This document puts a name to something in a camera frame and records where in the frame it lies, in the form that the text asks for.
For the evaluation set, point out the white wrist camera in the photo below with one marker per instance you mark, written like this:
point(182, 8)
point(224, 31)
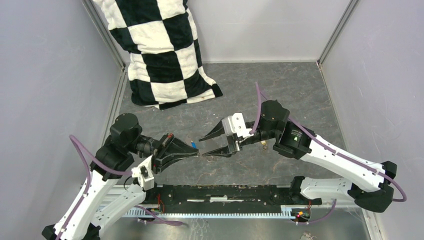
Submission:
point(236, 125)
point(144, 174)

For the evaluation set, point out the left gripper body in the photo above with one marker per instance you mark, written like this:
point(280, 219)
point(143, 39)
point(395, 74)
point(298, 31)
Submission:
point(165, 143)

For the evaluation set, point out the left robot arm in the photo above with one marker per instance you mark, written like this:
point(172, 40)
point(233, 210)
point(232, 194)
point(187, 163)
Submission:
point(119, 176)

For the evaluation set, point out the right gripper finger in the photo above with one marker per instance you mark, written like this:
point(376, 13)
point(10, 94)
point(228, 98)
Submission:
point(219, 152)
point(217, 131)

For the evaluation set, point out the yellow tagged key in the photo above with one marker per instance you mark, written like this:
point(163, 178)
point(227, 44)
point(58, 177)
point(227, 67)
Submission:
point(264, 145)

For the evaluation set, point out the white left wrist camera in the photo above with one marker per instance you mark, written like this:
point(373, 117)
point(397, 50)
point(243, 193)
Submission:
point(144, 174)

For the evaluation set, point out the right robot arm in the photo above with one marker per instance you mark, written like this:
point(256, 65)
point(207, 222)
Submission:
point(367, 184)

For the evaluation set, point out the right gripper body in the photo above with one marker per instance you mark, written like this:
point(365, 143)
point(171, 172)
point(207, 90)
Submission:
point(235, 144)

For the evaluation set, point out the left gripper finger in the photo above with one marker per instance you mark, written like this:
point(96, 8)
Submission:
point(179, 148)
point(170, 159)

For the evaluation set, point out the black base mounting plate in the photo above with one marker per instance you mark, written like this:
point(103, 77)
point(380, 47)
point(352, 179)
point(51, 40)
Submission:
point(225, 199)

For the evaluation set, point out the black white checkered blanket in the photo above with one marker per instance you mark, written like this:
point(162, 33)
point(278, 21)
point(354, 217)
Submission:
point(165, 63)

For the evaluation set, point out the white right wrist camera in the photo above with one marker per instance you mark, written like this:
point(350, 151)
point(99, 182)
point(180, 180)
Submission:
point(236, 125)

